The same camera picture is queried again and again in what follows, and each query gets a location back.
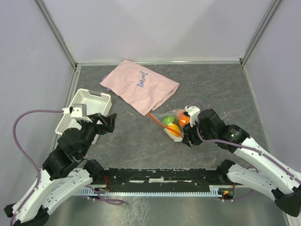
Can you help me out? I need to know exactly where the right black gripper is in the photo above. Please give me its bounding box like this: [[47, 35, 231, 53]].
[[181, 116, 215, 148]]

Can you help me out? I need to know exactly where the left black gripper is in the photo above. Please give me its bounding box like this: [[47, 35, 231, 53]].
[[78, 112, 117, 157]]

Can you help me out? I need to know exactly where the white perforated plastic basket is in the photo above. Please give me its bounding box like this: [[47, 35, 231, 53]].
[[55, 89, 112, 137]]

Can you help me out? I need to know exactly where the orange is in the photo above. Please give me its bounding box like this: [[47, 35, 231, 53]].
[[178, 114, 190, 127]]

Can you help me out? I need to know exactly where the yellow lemon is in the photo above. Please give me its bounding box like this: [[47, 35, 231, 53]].
[[167, 123, 182, 137]]

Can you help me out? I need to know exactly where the clear zip top bag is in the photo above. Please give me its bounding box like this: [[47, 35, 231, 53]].
[[147, 109, 190, 142]]

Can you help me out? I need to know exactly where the peach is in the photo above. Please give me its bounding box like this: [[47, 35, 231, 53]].
[[176, 109, 186, 118]]

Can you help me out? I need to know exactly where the green apple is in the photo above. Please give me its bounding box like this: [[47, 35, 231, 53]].
[[162, 116, 175, 126]]

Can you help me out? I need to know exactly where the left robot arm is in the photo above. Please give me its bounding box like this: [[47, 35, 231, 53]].
[[4, 113, 117, 226]]

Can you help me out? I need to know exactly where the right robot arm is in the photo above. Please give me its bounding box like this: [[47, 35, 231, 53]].
[[182, 106, 301, 217]]

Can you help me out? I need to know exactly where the pink cloth with lettering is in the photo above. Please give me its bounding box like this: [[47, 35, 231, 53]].
[[100, 60, 180, 116]]

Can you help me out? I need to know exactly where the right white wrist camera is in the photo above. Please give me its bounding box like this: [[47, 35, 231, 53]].
[[184, 105, 201, 127]]

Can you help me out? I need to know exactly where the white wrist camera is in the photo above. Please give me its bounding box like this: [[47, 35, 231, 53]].
[[62, 104, 93, 122], [184, 105, 201, 127]]

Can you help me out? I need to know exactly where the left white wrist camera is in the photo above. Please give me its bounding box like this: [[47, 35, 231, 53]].
[[62, 104, 93, 122]]

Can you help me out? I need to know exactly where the light blue cable duct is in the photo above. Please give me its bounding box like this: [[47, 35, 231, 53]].
[[73, 187, 222, 198]]

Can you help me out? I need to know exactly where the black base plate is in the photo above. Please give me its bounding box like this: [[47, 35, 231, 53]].
[[92, 168, 233, 193]]

